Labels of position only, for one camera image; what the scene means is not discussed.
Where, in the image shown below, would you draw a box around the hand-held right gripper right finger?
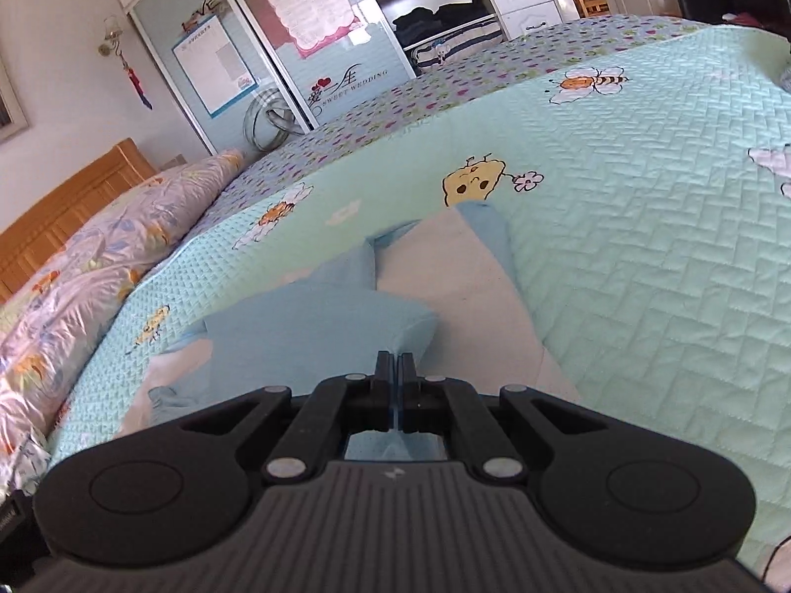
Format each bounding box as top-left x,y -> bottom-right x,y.
397,352 -> 611,484

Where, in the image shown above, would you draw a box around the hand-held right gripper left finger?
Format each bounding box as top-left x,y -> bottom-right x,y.
178,351 -> 396,485

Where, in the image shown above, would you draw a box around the light blue and white jacket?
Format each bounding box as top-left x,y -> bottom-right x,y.
117,201 -> 583,464

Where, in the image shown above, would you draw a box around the dark clothes in wardrobe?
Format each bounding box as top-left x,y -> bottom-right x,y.
358,0 -> 504,50

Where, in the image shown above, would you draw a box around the green bee-print quilted bedspread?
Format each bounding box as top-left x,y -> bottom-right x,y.
46,12 -> 791,582

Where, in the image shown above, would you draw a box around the floral satin duvet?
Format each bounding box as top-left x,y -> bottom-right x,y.
0,149 -> 245,501

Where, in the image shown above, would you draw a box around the wooden headboard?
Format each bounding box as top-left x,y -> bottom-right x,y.
0,137 -> 158,303

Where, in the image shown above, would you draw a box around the striped folded bedding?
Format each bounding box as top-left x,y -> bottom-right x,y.
411,23 -> 504,72

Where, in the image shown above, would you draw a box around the framed wedding photo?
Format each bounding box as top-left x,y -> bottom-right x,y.
0,52 -> 31,146

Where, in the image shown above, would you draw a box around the white blue-edged wall poster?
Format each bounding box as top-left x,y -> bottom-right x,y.
172,13 -> 259,120

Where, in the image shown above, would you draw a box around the pink-edged wall poster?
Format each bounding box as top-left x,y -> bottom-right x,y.
255,0 -> 367,61

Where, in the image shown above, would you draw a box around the wall lamp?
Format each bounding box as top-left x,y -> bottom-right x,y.
95,15 -> 128,56

